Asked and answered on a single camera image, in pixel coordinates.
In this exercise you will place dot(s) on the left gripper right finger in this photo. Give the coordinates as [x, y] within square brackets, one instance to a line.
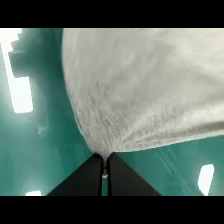
[125, 181]

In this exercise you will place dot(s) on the grey T-shirt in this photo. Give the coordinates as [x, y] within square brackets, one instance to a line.
[143, 86]

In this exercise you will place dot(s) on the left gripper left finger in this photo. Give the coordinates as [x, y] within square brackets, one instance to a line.
[86, 180]

